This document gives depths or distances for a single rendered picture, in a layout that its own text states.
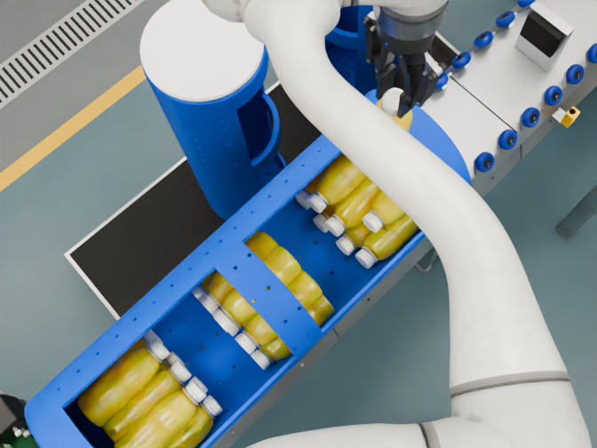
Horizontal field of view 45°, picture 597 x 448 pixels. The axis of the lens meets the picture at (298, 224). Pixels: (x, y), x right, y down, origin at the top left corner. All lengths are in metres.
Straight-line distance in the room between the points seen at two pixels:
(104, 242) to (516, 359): 2.01
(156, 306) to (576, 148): 1.87
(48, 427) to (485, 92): 1.15
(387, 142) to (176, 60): 1.02
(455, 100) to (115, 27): 1.68
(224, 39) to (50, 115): 1.37
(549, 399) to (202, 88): 1.16
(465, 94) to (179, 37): 0.66
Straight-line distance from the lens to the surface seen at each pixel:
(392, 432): 0.61
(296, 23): 0.75
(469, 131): 1.69
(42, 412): 1.31
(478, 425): 0.60
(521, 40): 1.77
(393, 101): 1.14
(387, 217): 1.39
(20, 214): 2.80
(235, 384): 1.47
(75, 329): 2.62
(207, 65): 1.64
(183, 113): 1.67
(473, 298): 0.64
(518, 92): 1.75
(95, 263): 2.48
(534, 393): 0.61
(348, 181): 1.40
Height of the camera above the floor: 2.43
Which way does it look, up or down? 72 degrees down
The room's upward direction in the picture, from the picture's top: 9 degrees counter-clockwise
